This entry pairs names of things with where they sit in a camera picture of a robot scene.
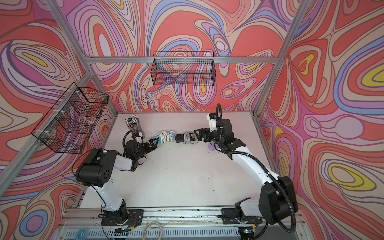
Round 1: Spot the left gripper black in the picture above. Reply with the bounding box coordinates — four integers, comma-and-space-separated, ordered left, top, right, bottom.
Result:
133, 138, 158, 162

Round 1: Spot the blue power strip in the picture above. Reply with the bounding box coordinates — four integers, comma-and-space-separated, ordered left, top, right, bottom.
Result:
151, 130, 176, 145

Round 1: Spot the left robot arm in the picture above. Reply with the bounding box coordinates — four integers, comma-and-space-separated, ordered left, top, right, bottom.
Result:
71, 130, 160, 228

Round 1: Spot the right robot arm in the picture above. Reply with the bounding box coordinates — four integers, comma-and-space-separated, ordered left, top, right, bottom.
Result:
194, 114, 298, 233

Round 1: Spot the purple power strip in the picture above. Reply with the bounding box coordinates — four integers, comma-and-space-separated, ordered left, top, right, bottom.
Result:
208, 142, 216, 152

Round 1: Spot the black power strip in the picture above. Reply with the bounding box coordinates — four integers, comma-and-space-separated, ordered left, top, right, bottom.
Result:
175, 132, 198, 145

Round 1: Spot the metal pen cup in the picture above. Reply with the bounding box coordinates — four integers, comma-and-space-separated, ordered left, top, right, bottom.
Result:
125, 115, 146, 139

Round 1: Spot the black wire basket back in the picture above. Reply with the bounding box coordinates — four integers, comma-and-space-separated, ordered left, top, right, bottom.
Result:
151, 51, 216, 87

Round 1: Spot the black wire basket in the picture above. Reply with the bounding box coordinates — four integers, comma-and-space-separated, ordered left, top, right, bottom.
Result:
32, 83, 109, 154
151, 51, 216, 87

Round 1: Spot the white coiled cable front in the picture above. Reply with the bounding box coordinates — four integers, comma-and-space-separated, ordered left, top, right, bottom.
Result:
141, 221, 164, 240

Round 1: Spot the black wire basket left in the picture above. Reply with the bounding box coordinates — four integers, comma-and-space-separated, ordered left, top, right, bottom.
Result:
32, 83, 109, 154

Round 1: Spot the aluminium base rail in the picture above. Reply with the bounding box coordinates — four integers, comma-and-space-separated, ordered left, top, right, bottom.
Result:
52, 206, 312, 240

